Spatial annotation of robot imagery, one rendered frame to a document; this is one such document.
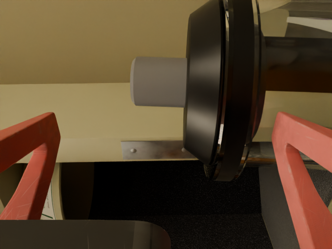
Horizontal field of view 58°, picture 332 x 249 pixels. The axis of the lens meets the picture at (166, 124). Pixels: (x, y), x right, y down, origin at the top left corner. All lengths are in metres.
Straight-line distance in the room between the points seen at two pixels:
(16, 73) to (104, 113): 0.50
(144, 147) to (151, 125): 0.02
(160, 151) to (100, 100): 0.10
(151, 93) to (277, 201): 0.39
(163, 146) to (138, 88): 0.13
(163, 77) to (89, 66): 0.58
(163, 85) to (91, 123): 0.15
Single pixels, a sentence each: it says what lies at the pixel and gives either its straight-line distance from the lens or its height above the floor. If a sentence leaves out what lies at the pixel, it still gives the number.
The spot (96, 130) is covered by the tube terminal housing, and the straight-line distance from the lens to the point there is 0.29.
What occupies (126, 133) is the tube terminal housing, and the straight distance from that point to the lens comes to 0.28.
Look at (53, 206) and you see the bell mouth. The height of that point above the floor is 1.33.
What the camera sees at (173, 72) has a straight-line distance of 0.16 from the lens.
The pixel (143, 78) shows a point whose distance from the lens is 0.16.
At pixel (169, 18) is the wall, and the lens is 0.67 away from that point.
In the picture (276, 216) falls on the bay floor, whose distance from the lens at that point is 0.53.
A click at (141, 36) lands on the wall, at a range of 0.69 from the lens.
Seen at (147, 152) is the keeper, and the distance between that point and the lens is 0.29.
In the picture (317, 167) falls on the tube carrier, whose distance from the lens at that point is 0.17.
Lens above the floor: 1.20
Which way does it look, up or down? 1 degrees down
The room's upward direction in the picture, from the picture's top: 91 degrees counter-clockwise
